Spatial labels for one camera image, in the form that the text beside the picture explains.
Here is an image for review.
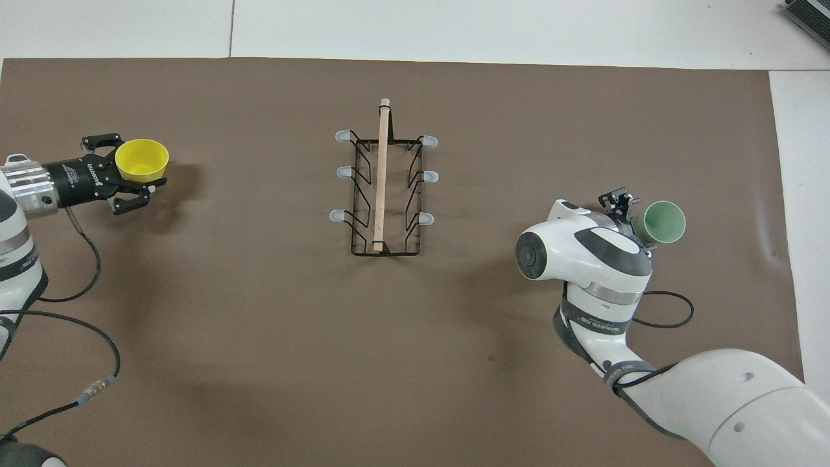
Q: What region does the black wire cup rack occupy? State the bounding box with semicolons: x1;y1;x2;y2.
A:
329;98;440;257

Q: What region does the grey ribbed device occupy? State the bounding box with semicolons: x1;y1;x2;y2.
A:
781;0;830;33

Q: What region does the yellow plastic cup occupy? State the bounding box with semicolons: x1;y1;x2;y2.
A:
115;139;170;184

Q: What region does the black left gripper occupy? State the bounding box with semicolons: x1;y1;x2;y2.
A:
45;133;167;216

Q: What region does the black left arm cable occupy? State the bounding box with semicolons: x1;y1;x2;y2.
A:
0;208;122;448

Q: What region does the brown table mat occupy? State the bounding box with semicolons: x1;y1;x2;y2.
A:
0;57;805;467

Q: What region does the pale green plastic cup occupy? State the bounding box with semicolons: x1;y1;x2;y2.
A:
630;200;687;249

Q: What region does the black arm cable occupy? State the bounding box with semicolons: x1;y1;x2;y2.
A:
632;291;694;328
0;208;122;448

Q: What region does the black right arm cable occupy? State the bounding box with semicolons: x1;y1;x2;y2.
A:
632;291;694;328

